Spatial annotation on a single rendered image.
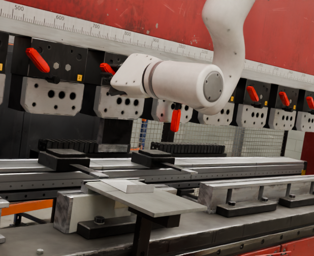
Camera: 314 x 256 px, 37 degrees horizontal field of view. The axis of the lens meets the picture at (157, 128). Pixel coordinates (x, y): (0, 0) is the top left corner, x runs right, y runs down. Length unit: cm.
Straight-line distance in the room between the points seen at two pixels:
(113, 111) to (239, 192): 69
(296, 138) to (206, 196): 742
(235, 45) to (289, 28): 83
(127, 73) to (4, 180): 53
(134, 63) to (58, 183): 57
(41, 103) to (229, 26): 45
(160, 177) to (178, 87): 88
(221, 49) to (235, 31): 6
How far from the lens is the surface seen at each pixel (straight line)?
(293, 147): 899
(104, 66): 112
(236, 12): 95
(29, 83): 106
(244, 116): 161
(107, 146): 126
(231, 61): 100
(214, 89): 91
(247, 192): 176
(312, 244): 202
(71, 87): 112
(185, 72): 91
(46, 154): 146
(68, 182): 151
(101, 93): 117
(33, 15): 107
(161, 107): 131
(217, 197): 161
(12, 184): 141
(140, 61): 105
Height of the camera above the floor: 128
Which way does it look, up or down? 5 degrees down
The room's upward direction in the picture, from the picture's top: 8 degrees clockwise
